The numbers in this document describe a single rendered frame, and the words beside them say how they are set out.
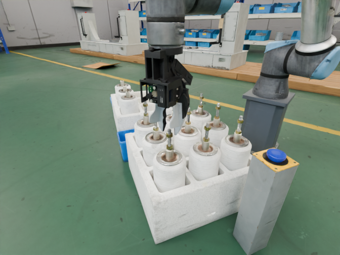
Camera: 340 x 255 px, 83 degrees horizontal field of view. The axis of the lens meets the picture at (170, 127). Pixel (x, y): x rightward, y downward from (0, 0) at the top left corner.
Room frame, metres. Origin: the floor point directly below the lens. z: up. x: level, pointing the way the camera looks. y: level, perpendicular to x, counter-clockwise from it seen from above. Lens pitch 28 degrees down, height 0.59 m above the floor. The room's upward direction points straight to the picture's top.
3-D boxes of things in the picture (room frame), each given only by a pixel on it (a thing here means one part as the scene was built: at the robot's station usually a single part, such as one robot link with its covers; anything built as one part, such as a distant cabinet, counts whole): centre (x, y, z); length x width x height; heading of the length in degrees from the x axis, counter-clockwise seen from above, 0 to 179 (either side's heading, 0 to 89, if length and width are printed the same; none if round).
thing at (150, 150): (0.55, 0.05, 0.16); 0.10 x 0.10 x 0.18
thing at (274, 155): (0.36, -0.24, 0.32); 0.04 x 0.04 x 0.02
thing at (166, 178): (0.44, 0.00, 0.16); 0.10 x 0.10 x 0.18
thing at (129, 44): (4.41, 1.23, 0.45); 1.61 x 0.57 x 0.74; 51
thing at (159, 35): (0.43, 0.01, 0.57); 0.08 x 0.08 x 0.05
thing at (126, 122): (1.11, 0.14, 0.09); 0.39 x 0.39 x 0.18; 19
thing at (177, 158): (0.44, 0.00, 0.25); 0.08 x 0.08 x 0.01
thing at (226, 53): (3.12, -0.35, 0.45); 1.45 x 0.57 x 0.74; 51
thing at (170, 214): (0.60, -0.06, 0.09); 0.39 x 0.39 x 0.18; 22
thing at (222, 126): (0.64, -0.17, 0.25); 0.08 x 0.08 x 0.01
